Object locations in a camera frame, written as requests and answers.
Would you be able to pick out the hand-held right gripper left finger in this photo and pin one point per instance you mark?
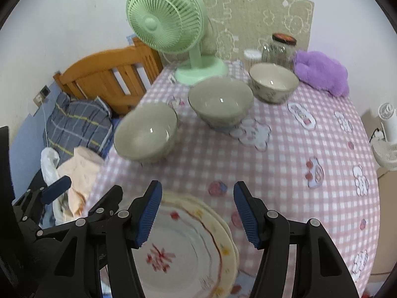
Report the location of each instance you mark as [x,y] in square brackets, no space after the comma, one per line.
[149,214]

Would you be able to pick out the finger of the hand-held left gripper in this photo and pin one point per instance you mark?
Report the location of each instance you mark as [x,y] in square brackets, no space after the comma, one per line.
[57,184]
[113,197]

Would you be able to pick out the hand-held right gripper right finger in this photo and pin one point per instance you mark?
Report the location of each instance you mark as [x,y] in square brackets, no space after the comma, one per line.
[245,214]

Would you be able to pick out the scalloped yellow floral plate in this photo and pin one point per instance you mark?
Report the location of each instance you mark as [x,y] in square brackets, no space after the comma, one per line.
[234,244]

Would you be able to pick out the round yellow floral plate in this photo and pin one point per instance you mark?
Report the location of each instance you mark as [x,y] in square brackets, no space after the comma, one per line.
[228,265]

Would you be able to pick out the white plate with red trim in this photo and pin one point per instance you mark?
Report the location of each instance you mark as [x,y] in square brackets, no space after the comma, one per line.
[180,270]

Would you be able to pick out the floral ceramic bowl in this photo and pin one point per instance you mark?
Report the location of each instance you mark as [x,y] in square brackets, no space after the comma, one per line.
[273,83]
[220,102]
[142,136]

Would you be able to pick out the white plastic bag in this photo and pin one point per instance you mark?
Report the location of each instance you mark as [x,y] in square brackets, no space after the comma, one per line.
[49,164]

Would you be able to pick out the peach cloth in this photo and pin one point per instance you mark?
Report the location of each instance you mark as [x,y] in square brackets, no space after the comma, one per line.
[80,173]

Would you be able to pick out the grey plaid quilt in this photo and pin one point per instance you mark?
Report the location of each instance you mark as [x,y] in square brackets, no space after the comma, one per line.
[74,121]

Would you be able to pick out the pink checked tablecloth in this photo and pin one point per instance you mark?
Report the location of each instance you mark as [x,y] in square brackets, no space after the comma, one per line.
[279,149]

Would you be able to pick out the wooden bed headboard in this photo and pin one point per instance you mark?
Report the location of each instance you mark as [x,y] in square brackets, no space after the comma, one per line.
[99,68]

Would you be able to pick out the white floor fan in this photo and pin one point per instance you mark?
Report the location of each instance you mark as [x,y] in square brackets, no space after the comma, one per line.
[386,142]

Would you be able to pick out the purple plush cushion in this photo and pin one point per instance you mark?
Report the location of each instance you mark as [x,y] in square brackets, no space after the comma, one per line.
[319,71]

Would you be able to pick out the glass jar with dark lid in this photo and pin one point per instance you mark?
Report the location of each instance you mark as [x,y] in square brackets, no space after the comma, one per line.
[276,52]

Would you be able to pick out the green desk fan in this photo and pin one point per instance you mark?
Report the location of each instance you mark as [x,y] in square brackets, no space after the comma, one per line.
[164,18]

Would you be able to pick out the green patterned board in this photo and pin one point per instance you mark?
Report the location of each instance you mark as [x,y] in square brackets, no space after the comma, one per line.
[254,12]

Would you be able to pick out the wall socket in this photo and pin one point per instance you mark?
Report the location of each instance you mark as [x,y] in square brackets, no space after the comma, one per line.
[42,94]

